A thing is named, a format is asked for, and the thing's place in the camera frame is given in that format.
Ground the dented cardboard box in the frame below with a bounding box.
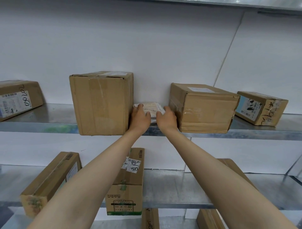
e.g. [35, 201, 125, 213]
[168, 83, 240, 134]

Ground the small cardboard box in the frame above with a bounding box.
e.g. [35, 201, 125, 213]
[197, 209, 226, 229]

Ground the galvanised metal shelf board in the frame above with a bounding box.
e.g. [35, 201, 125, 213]
[0, 103, 302, 141]
[0, 164, 302, 211]
[0, 207, 302, 229]
[163, 0, 302, 12]

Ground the long cardboard box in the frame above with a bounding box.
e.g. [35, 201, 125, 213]
[20, 152, 82, 218]

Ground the cardboard box with blue label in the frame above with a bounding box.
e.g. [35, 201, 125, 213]
[235, 91, 289, 126]

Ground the narrow cardboard box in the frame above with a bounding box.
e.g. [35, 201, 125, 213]
[141, 208, 160, 229]

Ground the cardboard box with white label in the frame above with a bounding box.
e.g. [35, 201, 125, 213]
[0, 80, 44, 122]

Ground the tall taped cardboard box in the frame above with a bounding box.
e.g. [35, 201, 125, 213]
[69, 71, 134, 136]

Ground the person's right hand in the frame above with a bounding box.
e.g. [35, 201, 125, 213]
[156, 106, 178, 133]

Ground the person's right forearm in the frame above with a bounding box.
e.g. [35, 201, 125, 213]
[160, 128, 298, 229]

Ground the white plastic mailer parcel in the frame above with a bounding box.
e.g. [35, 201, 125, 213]
[133, 102, 166, 124]

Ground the plain cardboard box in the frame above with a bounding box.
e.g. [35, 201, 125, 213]
[217, 159, 258, 190]

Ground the person's left hand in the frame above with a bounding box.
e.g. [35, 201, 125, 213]
[129, 104, 151, 134]

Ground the cardboard box with green print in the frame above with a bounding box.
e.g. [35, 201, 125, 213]
[105, 148, 145, 216]

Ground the person's left forearm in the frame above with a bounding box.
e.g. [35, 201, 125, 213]
[27, 128, 149, 229]

